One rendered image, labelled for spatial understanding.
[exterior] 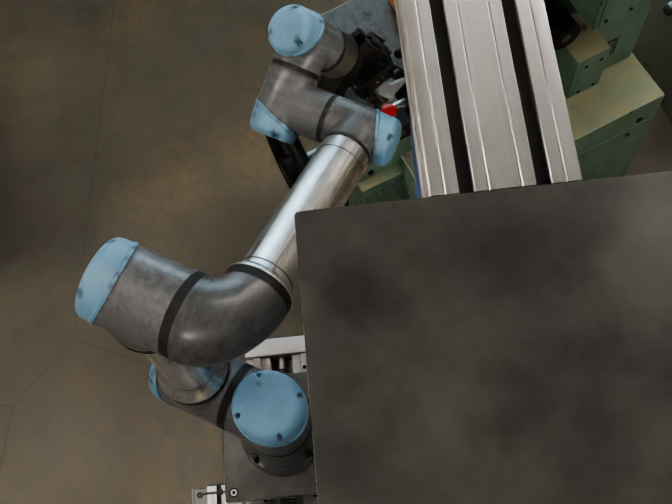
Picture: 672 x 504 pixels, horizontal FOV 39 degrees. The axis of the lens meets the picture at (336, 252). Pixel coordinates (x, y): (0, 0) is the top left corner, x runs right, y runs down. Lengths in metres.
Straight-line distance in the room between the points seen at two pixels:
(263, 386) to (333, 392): 1.03
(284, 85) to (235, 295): 0.38
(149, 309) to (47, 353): 1.65
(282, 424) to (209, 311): 0.42
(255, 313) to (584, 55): 0.86
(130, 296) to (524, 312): 0.72
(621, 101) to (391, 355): 1.60
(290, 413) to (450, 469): 1.04
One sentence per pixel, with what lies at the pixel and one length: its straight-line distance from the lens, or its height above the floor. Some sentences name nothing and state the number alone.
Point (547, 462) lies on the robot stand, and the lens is 0.51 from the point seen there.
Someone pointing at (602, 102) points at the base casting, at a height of 0.80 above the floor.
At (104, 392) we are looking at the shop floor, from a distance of 2.72.
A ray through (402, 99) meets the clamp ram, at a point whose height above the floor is 0.96.
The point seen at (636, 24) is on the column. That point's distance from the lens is 2.02.
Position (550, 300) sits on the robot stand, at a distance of 0.53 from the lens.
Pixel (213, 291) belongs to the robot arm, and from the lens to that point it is 1.16.
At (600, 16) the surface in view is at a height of 1.19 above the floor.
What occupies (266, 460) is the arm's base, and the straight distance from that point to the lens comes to 1.69.
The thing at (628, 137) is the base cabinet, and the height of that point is 0.67.
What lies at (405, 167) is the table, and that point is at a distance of 1.84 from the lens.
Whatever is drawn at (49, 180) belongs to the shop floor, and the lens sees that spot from 3.01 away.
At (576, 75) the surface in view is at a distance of 1.80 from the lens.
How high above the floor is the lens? 2.53
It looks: 67 degrees down
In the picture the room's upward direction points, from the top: 8 degrees counter-clockwise
